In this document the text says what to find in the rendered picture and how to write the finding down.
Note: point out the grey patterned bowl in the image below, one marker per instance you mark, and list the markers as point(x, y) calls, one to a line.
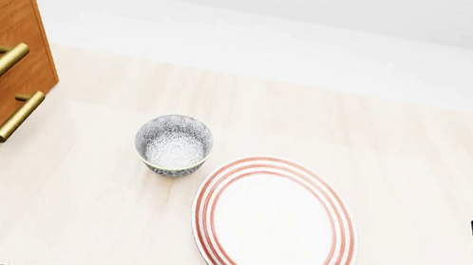
point(174, 145)

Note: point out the white plate with red rings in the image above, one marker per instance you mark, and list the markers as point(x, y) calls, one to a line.
point(273, 229)

